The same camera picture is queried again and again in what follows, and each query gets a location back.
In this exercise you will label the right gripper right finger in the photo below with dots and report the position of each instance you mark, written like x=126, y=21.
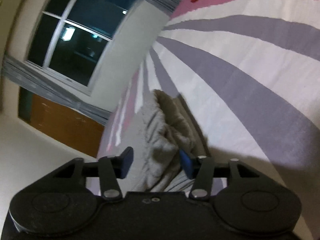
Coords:
x=201, y=171

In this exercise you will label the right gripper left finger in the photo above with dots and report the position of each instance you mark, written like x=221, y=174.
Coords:
x=112, y=168

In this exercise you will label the grey pants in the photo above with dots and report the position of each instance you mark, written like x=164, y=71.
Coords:
x=167, y=127

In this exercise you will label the brown wooden door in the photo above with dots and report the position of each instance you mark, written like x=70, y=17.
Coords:
x=60, y=123

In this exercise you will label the striped pink grey bedsheet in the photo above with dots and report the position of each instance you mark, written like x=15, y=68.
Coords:
x=247, y=72

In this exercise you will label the left grey curtain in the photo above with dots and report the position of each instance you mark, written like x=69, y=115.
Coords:
x=36, y=83

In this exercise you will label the window with white frame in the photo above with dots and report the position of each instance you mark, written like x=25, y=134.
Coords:
x=72, y=36

